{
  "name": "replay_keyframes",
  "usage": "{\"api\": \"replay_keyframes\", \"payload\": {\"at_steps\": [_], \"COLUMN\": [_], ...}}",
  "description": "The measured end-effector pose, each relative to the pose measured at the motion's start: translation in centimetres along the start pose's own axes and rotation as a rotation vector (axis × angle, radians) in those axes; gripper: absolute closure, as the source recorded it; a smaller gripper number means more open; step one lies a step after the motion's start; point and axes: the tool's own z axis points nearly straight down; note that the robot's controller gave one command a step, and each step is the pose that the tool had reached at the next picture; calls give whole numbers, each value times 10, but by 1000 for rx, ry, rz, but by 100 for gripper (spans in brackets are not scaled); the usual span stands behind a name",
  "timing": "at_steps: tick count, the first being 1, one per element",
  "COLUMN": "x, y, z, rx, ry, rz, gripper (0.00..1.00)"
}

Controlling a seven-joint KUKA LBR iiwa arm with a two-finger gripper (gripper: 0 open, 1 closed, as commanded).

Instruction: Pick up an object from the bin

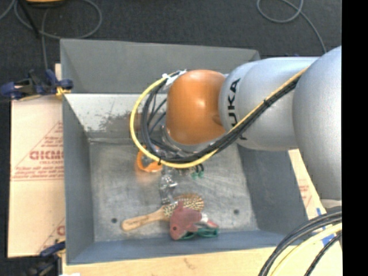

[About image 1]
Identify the grey metal bin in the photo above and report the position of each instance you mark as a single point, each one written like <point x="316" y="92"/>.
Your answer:
<point x="115" y="183"/>

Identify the red-pink toy fish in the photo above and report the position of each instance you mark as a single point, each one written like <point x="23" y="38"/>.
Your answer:
<point x="184" y="220"/>

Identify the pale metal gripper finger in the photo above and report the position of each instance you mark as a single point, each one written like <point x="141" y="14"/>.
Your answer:
<point x="163" y="193"/>
<point x="173" y="195"/>

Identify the orange cup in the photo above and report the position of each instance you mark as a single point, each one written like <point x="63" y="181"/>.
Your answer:
<point x="145" y="167"/>

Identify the wooden hairbrush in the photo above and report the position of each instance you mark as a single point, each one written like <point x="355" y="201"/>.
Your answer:
<point x="143" y="219"/>

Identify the red and white small packet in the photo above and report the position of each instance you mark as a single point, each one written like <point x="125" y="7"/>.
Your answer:
<point x="209" y="222"/>

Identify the brown cardboard board, red print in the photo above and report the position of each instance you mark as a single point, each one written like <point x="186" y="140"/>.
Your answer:
<point x="34" y="154"/>

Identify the green sunglasses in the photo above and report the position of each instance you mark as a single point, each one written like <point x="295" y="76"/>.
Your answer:
<point x="208" y="233"/>

